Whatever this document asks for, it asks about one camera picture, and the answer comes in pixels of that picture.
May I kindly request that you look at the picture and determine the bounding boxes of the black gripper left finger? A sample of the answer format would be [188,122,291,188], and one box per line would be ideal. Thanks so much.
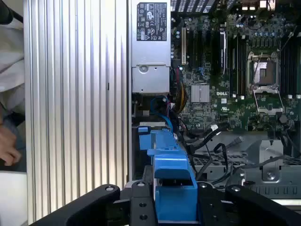
[30,180,158,226]

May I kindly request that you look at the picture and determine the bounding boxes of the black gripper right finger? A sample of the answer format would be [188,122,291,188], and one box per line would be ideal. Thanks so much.
[196,181,301,226]

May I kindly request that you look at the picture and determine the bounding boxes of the black disk wire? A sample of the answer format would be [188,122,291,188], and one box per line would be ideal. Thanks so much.
[213,136,245,165]

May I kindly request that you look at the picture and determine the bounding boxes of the black wire with white tag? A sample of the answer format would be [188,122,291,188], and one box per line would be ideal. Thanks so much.
[183,123,230,148]

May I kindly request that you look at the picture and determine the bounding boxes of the grey metal disk bay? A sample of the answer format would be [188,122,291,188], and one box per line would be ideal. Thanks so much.
[195,138,301,200]

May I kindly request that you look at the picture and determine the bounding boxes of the black RAM slot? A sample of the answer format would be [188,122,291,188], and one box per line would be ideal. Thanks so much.
[295,35,301,99]
[231,35,237,98]
[239,35,245,99]
[287,35,293,99]

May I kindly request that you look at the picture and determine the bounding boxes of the white expansion slot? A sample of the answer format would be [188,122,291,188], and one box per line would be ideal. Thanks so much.
[181,26,187,66]

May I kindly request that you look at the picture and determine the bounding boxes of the person's hand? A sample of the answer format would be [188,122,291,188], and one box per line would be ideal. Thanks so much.
[0,126,22,167]

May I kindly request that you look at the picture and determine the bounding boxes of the green motherboard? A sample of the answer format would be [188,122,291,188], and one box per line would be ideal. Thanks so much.
[170,9,301,132]

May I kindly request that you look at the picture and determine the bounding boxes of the metal socket cover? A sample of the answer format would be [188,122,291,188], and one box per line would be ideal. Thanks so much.
[252,86,285,115]

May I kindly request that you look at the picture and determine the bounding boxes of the silver chipset heatsink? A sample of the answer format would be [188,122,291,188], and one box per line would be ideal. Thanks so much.
[190,84,210,103]

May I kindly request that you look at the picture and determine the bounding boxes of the CPU socket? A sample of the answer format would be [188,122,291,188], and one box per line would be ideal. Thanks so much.
[246,53,281,87]

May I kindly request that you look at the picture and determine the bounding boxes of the silver power supply unit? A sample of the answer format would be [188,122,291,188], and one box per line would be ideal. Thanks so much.
[130,0,172,94]

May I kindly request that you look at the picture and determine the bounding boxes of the seated person in white shirt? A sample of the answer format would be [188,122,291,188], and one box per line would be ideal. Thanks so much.
[0,16,27,172]

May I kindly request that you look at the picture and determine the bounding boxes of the black open PC case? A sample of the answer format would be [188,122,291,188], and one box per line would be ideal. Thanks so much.
[127,0,301,201]

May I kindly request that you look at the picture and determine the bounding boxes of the blue data cable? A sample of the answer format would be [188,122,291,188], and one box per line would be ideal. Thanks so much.
[150,96,174,133]

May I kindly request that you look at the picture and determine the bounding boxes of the yellow wire bundle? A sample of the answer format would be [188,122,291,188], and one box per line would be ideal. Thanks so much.
[173,81,187,114]

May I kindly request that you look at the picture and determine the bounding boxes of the thin wire locking lever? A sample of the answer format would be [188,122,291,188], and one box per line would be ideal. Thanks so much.
[252,53,263,85]

